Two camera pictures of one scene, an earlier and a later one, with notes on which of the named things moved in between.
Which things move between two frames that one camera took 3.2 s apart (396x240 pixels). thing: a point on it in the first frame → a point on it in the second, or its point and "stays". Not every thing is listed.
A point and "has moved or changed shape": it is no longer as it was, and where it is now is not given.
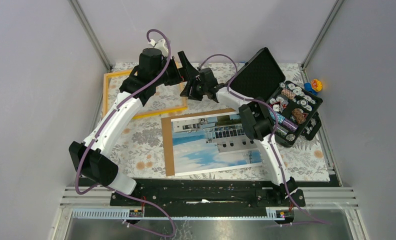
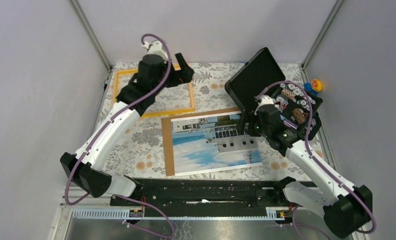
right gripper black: (193, 95) → (247, 116)
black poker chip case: (296, 110) stays
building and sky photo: (211, 143) stays
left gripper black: (190, 71) stays
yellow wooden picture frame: (105, 98) has moved or changed shape
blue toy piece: (308, 87) stays
